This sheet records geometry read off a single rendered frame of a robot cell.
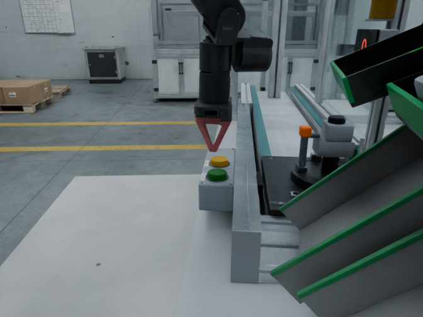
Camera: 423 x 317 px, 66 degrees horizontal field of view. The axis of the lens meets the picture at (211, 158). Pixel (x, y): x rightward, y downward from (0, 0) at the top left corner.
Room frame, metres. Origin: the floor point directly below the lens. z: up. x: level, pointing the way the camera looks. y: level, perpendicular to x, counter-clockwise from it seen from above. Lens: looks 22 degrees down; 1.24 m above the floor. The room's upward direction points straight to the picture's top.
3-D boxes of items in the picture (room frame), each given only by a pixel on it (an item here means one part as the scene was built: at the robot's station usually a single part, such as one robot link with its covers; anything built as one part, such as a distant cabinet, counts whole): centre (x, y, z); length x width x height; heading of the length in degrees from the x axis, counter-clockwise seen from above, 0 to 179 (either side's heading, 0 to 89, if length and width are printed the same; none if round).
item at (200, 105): (0.60, -0.01, 1.13); 0.10 x 0.07 x 0.07; 176
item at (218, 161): (0.67, -0.02, 0.96); 0.04 x 0.04 x 0.02
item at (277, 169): (0.56, -0.22, 0.96); 0.24 x 0.24 x 0.02; 85
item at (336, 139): (0.56, -0.23, 1.06); 0.08 x 0.04 x 0.07; 85
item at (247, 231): (0.85, -0.10, 0.91); 0.89 x 0.06 x 0.11; 175
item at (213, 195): (0.67, -0.02, 0.93); 0.21 x 0.07 x 0.06; 175
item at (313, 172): (0.56, -0.22, 0.98); 0.14 x 0.14 x 0.02
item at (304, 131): (0.57, -0.18, 1.04); 0.04 x 0.02 x 0.08; 85
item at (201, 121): (0.61, 0.00, 1.06); 0.07 x 0.07 x 0.09; 86
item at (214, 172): (0.60, -0.01, 0.96); 0.04 x 0.04 x 0.02
